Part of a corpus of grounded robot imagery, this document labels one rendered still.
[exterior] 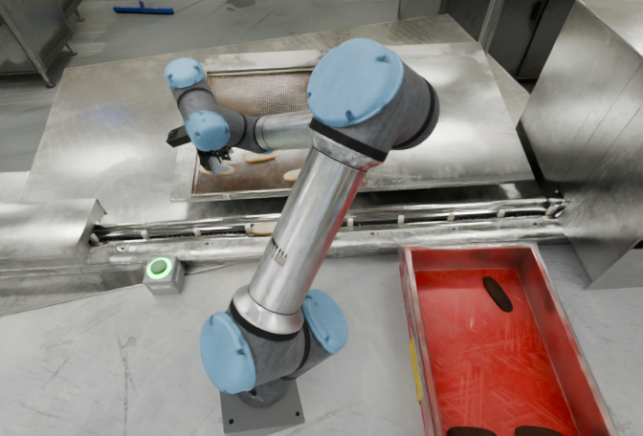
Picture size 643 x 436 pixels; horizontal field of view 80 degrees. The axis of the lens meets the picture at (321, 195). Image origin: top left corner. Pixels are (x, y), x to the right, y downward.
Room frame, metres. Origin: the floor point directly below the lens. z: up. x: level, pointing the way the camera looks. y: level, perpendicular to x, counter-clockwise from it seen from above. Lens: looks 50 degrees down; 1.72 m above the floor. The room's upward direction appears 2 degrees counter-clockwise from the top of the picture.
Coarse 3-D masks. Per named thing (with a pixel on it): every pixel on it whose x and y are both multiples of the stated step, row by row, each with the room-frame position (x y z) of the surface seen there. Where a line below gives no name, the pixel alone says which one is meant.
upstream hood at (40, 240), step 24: (0, 216) 0.63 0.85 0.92; (24, 216) 0.63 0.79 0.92; (48, 216) 0.63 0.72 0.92; (72, 216) 0.62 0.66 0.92; (96, 216) 0.64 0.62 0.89; (0, 240) 0.55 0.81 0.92; (24, 240) 0.55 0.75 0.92; (48, 240) 0.55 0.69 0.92; (72, 240) 0.55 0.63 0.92; (0, 264) 0.50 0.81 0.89; (24, 264) 0.50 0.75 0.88; (48, 264) 0.51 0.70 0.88; (72, 264) 0.51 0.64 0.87
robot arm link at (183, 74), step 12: (180, 60) 0.71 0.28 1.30; (192, 60) 0.71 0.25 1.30; (168, 72) 0.68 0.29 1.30; (180, 72) 0.68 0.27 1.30; (192, 72) 0.68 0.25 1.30; (204, 72) 0.71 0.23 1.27; (168, 84) 0.67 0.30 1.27; (180, 84) 0.66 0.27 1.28; (192, 84) 0.67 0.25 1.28; (204, 84) 0.68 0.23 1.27; (180, 96) 0.72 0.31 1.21
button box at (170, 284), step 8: (160, 256) 0.51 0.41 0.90; (168, 256) 0.51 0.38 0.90; (176, 256) 0.51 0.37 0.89; (176, 264) 0.49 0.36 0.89; (184, 264) 0.51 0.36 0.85; (144, 272) 0.46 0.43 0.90; (168, 272) 0.46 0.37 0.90; (176, 272) 0.47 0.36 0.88; (184, 272) 0.50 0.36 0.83; (144, 280) 0.44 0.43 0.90; (152, 280) 0.44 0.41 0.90; (160, 280) 0.44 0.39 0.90; (168, 280) 0.44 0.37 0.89; (176, 280) 0.45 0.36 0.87; (152, 288) 0.44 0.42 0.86; (160, 288) 0.44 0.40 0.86; (168, 288) 0.44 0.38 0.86; (176, 288) 0.44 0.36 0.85
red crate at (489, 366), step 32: (448, 288) 0.43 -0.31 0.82; (480, 288) 0.43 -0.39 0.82; (512, 288) 0.43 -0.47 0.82; (448, 320) 0.35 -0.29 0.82; (480, 320) 0.35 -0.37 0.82; (512, 320) 0.34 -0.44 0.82; (448, 352) 0.28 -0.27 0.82; (480, 352) 0.27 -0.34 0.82; (512, 352) 0.27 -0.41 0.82; (544, 352) 0.27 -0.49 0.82; (448, 384) 0.21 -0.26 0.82; (480, 384) 0.21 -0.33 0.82; (512, 384) 0.21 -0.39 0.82; (544, 384) 0.20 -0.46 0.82; (448, 416) 0.15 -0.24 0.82; (480, 416) 0.15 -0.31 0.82; (512, 416) 0.15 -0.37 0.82; (544, 416) 0.15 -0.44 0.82
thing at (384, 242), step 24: (216, 240) 0.57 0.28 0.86; (240, 240) 0.57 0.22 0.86; (264, 240) 0.57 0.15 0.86; (336, 240) 0.56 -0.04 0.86; (360, 240) 0.56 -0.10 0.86; (384, 240) 0.55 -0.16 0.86; (408, 240) 0.55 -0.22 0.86; (432, 240) 0.55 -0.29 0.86; (456, 240) 0.55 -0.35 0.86; (480, 240) 0.54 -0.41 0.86; (504, 240) 0.54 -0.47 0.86; (528, 240) 0.54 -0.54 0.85; (552, 240) 0.55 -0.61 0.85; (96, 264) 0.51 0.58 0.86; (120, 264) 0.51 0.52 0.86; (144, 264) 0.51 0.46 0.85; (192, 264) 0.52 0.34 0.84; (216, 264) 0.52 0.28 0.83
